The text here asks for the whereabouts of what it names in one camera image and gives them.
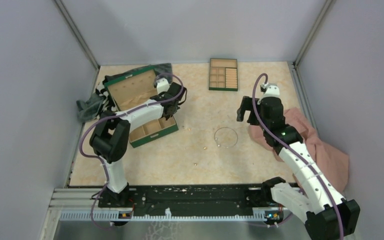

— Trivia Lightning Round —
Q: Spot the aluminium frame post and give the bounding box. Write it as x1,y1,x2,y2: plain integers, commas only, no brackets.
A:
293,0,336,69
52,0,100,70

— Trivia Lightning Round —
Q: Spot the grey-green zebra plush towel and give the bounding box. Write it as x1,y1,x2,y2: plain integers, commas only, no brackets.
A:
76,62,173,123

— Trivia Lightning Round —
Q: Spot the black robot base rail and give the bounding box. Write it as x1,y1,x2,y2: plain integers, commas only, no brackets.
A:
92,184,286,224

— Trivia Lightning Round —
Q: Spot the left aluminium frame post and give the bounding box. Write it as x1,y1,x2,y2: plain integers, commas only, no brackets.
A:
52,0,100,70

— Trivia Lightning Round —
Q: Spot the right aluminium frame post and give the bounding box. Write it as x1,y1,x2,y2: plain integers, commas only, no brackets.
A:
293,0,336,69

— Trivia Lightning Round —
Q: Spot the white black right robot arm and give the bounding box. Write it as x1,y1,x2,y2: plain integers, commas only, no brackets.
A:
236,96,361,240

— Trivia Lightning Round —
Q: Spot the pink cloth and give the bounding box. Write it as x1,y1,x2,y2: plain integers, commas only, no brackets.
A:
247,107,350,194

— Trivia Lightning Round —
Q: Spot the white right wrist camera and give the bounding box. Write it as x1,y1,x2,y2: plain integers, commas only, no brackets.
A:
260,83,280,98

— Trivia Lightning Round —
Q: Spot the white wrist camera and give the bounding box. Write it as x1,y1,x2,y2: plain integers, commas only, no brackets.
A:
155,77,170,94
260,83,280,98

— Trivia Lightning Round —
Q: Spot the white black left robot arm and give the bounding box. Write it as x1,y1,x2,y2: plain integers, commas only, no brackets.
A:
89,79,187,208

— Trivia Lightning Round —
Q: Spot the green jewelry box with lid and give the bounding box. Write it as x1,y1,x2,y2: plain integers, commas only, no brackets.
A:
103,63,179,148

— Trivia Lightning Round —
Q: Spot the green compartment jewelry tray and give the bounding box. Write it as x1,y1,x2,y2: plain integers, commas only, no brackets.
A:
208,58,239,92

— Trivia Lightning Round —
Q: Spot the silver bangle bracelet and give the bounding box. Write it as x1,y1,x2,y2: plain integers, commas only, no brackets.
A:
214,127,239,149

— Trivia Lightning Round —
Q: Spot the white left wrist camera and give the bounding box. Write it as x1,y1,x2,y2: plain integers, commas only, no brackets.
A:
155,77,170,94

